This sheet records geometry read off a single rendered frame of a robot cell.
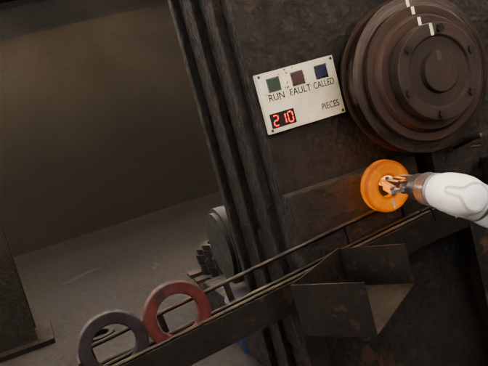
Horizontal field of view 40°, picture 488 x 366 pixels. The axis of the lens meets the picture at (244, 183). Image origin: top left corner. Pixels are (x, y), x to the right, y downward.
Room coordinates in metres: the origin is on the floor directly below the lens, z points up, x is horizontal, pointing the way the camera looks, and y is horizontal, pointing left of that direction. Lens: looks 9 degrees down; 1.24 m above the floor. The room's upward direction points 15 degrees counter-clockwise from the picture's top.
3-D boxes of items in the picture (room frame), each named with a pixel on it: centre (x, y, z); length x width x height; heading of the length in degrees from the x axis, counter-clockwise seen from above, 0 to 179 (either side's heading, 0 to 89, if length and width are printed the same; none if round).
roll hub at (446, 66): (1.95, -0.62, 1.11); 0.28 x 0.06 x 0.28; 108
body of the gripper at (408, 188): (1.81, -0.45, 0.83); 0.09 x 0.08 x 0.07; 18
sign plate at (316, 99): (2.04, -0.23, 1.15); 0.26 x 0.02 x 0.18; 108
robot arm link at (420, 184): (1.74, -0.48, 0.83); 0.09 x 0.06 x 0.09; 108
